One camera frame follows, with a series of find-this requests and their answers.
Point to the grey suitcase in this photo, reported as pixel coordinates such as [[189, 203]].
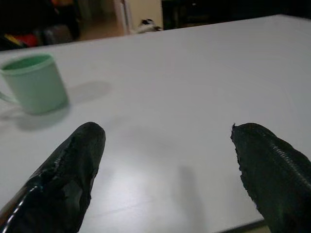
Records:
[[57, 35]]

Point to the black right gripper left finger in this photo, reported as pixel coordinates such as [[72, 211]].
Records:
[[60, 174]]

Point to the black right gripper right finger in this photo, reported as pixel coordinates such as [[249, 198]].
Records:
[[274, 174]]

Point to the red and yellow bag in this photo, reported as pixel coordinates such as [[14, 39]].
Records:
[[23, 40]]

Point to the dark cabinet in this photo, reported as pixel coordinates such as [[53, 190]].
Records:
[[233, 12]]

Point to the white door frame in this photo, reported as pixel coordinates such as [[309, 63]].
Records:
[[124, 15]]

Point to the light green mug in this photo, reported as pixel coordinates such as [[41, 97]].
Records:
[[34, 82]]

